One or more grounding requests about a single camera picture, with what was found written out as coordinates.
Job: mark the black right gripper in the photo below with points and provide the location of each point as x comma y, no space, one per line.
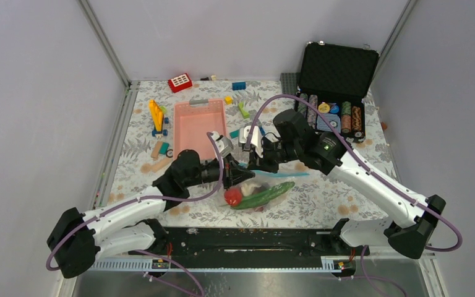
264,164

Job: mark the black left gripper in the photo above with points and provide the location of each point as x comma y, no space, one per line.
238,176

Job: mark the white mushroom toy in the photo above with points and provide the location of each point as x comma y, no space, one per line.
252,188

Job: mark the red pepper toy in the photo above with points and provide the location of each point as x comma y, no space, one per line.
233,196

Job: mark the clear zip top bag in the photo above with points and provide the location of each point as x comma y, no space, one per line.
285,173

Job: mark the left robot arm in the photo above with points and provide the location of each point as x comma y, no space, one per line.
79,239

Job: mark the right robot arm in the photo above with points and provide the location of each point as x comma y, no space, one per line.
411,217

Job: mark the teal small block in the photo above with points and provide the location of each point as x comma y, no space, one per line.
235,134

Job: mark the green curved block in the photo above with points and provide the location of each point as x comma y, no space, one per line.
245,114

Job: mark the grey baseplate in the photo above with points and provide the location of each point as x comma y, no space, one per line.
289,83

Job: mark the pink perforated plastic basket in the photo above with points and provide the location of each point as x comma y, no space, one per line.
192,121

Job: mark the black poker chip case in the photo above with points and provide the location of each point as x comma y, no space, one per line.
339,76

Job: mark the small yellow block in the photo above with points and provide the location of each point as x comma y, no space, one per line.
228,100

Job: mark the blue brick far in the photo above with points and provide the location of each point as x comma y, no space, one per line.
238,86

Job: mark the wooden plank block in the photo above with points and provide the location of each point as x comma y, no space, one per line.
156,150

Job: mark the red window block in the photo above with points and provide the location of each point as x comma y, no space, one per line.
180,83

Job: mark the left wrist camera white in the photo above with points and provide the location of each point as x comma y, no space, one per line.
221,144

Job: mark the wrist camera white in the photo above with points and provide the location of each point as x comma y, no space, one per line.
250,140
221,144

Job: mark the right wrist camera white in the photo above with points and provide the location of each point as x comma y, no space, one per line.
250,140

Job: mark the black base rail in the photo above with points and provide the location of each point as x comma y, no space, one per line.
251,248

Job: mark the yellow toy frame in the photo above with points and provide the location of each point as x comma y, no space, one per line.
157,115

